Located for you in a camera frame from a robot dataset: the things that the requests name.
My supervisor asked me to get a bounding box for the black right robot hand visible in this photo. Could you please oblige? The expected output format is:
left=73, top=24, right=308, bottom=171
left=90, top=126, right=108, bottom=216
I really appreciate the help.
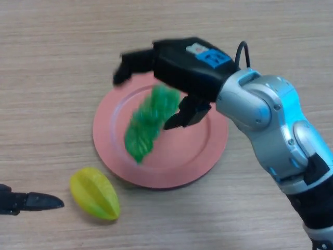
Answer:
left=112, top=36, right=241, bottom=131

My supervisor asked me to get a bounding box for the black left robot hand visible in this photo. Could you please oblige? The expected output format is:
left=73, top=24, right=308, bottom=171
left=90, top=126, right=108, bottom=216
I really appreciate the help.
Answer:
left=0, top=183, right=65, bottom=216

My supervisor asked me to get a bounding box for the green plastic grape bunch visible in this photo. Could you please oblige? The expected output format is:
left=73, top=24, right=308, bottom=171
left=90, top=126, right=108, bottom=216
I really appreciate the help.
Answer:
left=124, top=85, right=182, bottom=165

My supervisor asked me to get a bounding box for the pink round plate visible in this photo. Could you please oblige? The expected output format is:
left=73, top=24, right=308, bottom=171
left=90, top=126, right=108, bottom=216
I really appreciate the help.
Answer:
left=92, top=71, right=229, bottom=190

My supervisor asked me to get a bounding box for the yellow green starfruit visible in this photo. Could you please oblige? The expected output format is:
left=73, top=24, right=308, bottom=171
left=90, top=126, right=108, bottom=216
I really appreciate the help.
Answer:
left=69, top=167, right=121, bottom=221

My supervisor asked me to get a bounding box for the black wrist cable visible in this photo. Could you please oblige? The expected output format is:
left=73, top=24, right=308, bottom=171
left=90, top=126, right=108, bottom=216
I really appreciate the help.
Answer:
left=234, top=41, right=252, bottom=70

